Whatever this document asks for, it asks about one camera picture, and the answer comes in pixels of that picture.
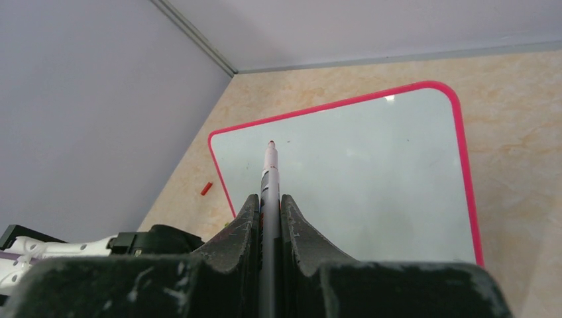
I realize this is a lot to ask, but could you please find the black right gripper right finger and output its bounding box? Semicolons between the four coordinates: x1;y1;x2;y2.
280;195;512;317

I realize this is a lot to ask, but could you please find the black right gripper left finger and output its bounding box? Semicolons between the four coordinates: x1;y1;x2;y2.
2;194;260;317

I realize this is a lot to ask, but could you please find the red and white marker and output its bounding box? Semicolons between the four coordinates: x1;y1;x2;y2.
258;140;280;317

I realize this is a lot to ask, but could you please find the red marker cap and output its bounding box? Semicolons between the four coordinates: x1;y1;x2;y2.
200;182;213;196

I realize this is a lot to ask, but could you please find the pink framed whiteboard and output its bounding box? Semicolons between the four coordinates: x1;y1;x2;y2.
207;81;484;266

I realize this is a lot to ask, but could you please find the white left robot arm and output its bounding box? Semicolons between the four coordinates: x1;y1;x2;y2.
1;225;203;302

